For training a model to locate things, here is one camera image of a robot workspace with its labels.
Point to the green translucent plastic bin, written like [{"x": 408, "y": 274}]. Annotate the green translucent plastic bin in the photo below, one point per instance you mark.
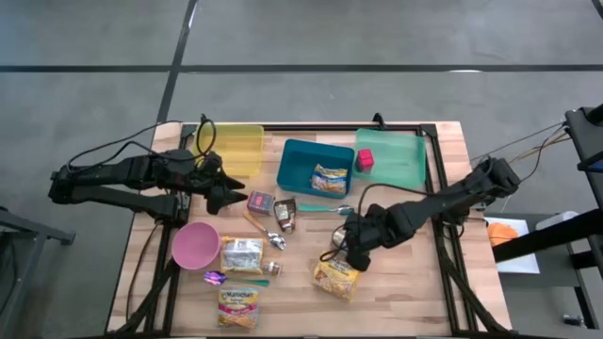
[{"x": 396, "y": 157}]

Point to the yellow ramen noodle pack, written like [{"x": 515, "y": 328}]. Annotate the yellow ramen noodle pack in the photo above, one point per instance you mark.
[{"x": 330, "y": 179}]

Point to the ramen pack with red band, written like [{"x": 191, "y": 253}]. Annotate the ramen pack with red band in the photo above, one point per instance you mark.
[{"x": 238, "y": 308}]

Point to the grey box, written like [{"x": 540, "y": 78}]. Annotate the grey box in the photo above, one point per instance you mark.
[{"x": 556, "y": 220}]

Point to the red cube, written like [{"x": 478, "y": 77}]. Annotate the red cube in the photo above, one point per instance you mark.
[{"x": 364, "y": 160}]

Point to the pink bowl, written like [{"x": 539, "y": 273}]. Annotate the pink bowl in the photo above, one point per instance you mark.
[{"x": 195, "y": 245}]

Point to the brown crumpled sachet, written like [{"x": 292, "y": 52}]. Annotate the brown crumpled sachet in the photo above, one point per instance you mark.
[{"x": 285, "y": 214}]

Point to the ramen pack with grey print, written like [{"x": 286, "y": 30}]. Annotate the ramen pack with grey print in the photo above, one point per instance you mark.
[{"x": 241, "y": 255}]

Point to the creamy chicken ramen pack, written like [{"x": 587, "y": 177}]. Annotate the creamy chicken ramen pack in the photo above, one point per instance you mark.
[{"x": 335, "y": 279}]

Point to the white paper sheet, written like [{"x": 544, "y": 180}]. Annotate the white paper sheet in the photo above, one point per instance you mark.
[{"x": 520, "y": 263}]

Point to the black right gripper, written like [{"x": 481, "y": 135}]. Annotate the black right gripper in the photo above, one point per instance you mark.
[{"x": 365, "y": 230}]

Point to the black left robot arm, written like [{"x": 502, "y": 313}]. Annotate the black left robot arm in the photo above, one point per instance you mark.
[{"x": 122, "y": 169}]

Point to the orange object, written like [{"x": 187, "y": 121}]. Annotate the orange object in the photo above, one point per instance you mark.
[{"x": 501, "y": 234}]

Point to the black metal stand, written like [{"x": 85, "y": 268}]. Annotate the black metal stand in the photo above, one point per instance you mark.
[{"x": 584, "y": 141}]

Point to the yellow translucent plastic bin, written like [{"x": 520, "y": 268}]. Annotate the yellow translucent plastic bin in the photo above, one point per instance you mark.
[{"x": 240, "y": 150}]

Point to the grey metal table frame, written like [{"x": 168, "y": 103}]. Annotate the grey metal table frame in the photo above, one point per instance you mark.
[{"x": 33, "y": 231}]

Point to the small black floor object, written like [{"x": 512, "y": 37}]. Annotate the small black floor object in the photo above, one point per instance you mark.
[{"x": 572, "y": 321}]

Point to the blue plastic bin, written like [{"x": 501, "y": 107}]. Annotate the blue plastic bin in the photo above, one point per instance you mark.
[{"x": 301, "y": 165}]

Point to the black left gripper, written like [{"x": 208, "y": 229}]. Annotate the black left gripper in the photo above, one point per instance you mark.
[{"x": 209, "y": 172}]

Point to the small glass spice jar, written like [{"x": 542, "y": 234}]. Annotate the small glass spice jar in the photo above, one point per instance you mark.
[{"x": 272, "y": 268}]

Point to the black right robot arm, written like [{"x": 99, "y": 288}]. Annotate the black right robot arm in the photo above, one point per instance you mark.
[{"x": 438, "y": 202}]

